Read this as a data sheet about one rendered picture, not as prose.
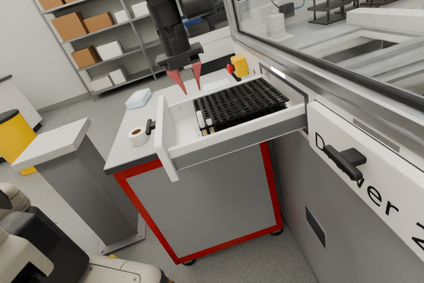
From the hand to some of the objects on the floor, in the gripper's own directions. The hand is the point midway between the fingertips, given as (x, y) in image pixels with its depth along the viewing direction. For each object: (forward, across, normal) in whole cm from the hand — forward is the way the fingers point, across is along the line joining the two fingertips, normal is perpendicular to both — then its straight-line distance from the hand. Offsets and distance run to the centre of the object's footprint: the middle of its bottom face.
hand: (192, 89), depth 53 cm
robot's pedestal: (+98, -76, +53) cm, 135 cm away
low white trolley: (+98, -10, +42) cm, 108 cm away
